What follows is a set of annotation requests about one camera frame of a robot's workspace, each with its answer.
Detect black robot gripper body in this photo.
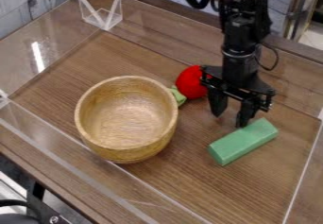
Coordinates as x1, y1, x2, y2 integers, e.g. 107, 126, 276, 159
200, 50, 276, 112

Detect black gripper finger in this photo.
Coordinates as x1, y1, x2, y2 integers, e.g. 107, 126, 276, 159
208, 88, 228, 117
236, 98, 259, 128

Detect green rectangular block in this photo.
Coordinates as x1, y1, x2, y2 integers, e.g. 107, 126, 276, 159
208, 118, 279, 166

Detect red knitted strawberry fruit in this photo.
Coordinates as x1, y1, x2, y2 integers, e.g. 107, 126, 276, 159
170, 65, 207, 106

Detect round wooden bowl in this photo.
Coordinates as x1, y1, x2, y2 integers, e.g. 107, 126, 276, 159
75, 76, 178, 164

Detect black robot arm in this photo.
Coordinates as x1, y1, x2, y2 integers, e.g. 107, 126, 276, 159
186, 0, 276, 128

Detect metal table leg background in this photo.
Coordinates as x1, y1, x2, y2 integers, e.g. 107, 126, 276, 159
283, 0, 318, 42

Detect clear acrylic corner bracket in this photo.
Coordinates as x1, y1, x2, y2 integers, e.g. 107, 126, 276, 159
79, 0, 123, 31

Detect black cable lower left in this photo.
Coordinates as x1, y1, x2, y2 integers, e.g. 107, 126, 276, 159
0, 198, 32, 224

